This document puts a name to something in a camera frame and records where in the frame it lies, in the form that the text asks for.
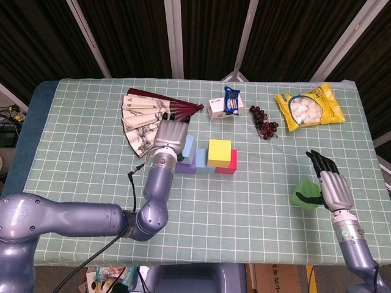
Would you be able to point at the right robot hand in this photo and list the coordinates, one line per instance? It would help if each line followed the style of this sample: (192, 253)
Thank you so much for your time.
(336, 190)

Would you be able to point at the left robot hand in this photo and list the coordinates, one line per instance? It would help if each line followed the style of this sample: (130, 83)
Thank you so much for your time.
(171, 134)

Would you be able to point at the light blue foam cube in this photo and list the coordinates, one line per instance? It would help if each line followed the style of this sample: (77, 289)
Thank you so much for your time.
(201, 161)
(189, 146)

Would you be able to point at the green foam cube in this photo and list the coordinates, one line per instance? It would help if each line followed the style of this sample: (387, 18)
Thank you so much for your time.
(307, 187)

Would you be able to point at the purple foam cube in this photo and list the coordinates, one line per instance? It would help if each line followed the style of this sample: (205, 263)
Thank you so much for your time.
(186, 168)

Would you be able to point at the yellow foam cube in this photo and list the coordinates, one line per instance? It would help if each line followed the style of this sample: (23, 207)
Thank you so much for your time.
(218, 152)

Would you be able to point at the pink foam cube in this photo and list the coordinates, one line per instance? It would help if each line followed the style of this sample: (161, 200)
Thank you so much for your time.
(229, 170)

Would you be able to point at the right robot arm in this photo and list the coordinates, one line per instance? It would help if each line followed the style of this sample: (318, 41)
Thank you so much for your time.
(357, 247)

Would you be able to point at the painted paper folding fan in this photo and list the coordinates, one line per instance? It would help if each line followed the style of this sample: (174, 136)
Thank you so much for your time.
(140, 122)

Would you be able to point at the white cardboard product box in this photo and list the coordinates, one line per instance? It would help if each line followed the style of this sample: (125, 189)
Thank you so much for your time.
(215, 108)

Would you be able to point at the blue cookie packet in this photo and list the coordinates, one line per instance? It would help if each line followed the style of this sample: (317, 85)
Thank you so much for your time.
(232, 102)

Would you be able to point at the yellow marshmallow bag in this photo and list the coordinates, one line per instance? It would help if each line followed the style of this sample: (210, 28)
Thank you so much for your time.
(308, 110)

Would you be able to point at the dark red grape bunch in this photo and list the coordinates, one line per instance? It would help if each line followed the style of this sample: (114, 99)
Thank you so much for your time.
(262, 120)

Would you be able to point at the yellow vertical bar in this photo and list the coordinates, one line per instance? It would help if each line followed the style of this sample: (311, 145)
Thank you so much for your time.
(310, 280)

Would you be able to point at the green checked tablecloth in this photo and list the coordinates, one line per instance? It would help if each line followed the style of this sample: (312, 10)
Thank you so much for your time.
(244, 229)

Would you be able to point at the dark brown curtain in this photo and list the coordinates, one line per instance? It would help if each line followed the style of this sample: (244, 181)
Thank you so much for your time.
(134, 36)

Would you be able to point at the brown cardboard box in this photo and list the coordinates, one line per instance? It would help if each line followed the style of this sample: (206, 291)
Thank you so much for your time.
(275, 279)

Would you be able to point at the blue-grey robot torso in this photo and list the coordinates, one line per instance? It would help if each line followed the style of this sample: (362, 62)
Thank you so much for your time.
(195, 279)

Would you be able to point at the colourful printed packaging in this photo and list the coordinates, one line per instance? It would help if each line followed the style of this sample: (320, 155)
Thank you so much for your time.
(105, 274)

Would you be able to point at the white frame bar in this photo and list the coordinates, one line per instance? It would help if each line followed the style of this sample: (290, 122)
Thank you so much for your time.
(12, 96)
(383, 139)

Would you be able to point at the white frame post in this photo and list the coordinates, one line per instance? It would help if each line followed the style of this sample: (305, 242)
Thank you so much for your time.
(174, 39)
(342, 42)
(88, 38)
(244, 39)

